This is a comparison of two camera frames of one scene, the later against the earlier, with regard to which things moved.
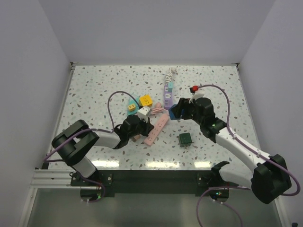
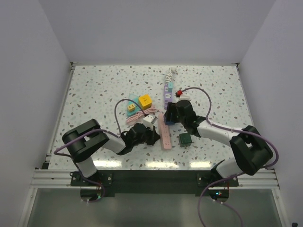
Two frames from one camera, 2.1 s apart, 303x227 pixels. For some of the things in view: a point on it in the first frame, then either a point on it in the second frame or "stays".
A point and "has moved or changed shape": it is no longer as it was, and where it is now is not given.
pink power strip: [158, 126] has moved or changed shape
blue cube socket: [172, 117] has moved or changed shape
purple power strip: [168, 97] stays
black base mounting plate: [111, 182] stays
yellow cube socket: [146, 100] stays
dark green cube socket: [184, 139] stays
